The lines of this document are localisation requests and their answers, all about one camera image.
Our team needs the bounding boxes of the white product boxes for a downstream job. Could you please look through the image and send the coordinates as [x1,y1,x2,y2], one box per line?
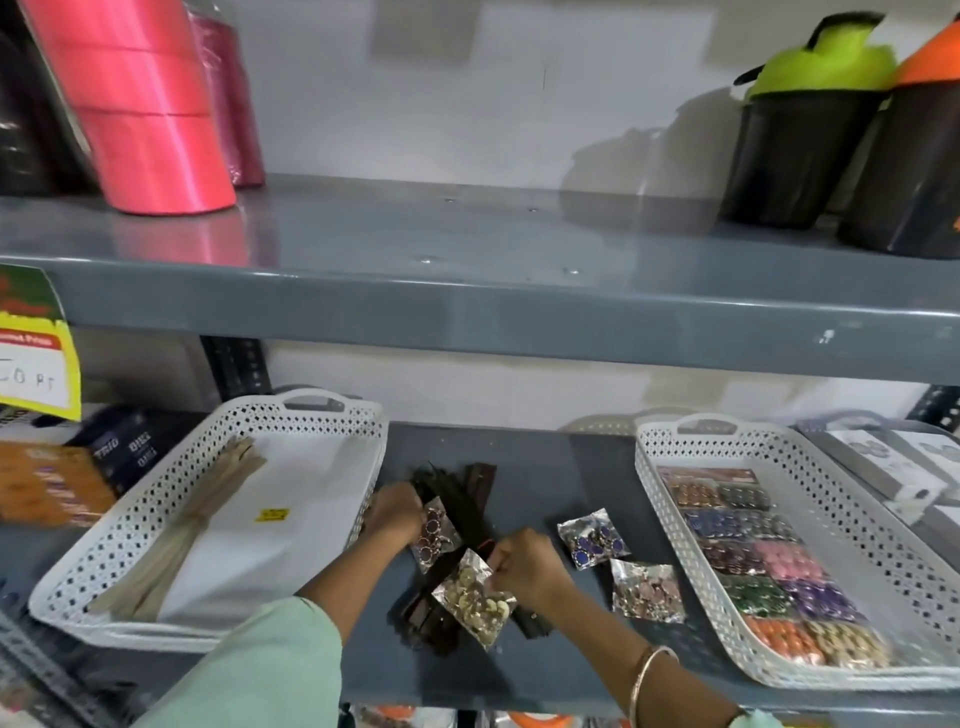
[795,426,960,543]

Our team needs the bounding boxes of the pink earring packet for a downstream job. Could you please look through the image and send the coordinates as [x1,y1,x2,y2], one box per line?
[608,558,688,625]

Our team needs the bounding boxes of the black ribbon roll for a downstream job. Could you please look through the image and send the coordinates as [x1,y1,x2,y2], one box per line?
[0,0,102,199]

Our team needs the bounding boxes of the person's right forearm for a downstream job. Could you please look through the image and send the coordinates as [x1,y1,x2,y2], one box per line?
[534,583,745,728]

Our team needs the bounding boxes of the bundle of dark brown zippers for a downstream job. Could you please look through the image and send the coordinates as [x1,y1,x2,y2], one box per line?
[399,461,558,659]

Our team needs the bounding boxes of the person's left hand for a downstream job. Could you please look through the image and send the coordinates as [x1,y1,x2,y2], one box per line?
[359,481,429,554]

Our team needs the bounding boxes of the coral pink ribbon roll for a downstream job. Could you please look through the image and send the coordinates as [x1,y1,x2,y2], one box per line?
[46,46,217,121]
[75,108,238,217]
[16,0,198,57]

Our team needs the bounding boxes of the white perforated basket with paper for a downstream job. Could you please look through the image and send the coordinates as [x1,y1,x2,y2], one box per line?
[27,387,390,654]

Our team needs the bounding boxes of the white paper sheet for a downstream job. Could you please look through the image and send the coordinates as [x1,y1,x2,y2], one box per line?
[156,433,375,633]

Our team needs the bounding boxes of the mint green sleeve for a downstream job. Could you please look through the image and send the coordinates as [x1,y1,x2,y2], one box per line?
[133,596,345,728]

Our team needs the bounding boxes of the black slotted shelf upright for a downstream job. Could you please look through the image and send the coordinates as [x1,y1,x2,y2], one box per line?
[906,384,960,435]
[199,336,265,423]

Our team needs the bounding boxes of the grey metal shelf board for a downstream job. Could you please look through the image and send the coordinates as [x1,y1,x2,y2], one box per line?
[0,420,960,728]
[0,174,960,387]

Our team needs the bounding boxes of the person's left forearm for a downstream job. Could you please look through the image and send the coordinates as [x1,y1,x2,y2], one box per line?
[297,534,412,645]

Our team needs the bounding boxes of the pile of colourful earring packets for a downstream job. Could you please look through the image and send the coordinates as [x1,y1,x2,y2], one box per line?
[657,466,895,669]

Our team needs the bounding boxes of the person's right hand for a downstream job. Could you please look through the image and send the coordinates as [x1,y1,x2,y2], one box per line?
[485,527,580,614]

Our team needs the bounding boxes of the dark blue boxes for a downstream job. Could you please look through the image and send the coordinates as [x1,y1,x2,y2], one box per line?
[69,405,210,498]

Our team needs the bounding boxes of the black shaker bottle green lid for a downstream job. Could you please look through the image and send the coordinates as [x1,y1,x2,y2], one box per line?
[717,10,899,231]

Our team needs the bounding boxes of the gold bangle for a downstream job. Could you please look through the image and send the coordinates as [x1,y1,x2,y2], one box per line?
[628,645,681,723]

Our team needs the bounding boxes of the orange boxes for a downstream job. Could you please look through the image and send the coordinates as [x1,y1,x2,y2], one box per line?
[0,441,119,528]

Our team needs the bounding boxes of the yellow and red price tag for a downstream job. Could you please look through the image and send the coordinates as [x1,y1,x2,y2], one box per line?
[0,263,83,423]

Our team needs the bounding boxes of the black shaker bottle orange lid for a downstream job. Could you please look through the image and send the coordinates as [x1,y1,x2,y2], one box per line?
[835,21,960,261]

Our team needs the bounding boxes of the maroon earring packet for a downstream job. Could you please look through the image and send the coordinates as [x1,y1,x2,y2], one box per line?
[410,501,460,576]

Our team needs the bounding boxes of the white perforated basket with packets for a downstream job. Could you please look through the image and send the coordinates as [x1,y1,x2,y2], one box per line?
[634,413,960,693]

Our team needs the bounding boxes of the bundle of beige zippers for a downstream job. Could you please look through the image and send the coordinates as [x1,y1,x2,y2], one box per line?
[88,436,269,622]

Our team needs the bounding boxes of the gold earring packet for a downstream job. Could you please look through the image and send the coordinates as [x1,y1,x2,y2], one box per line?
[430,548,519,651]

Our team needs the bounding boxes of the magenta ribbon roll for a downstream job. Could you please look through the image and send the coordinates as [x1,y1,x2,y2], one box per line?
[186,10,267,189]

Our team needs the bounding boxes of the orange round item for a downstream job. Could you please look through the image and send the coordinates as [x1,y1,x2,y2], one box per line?
[351,703,423,728]

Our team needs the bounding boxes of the purple earring packet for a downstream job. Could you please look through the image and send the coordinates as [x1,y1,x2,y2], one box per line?
[555,508,623,572]

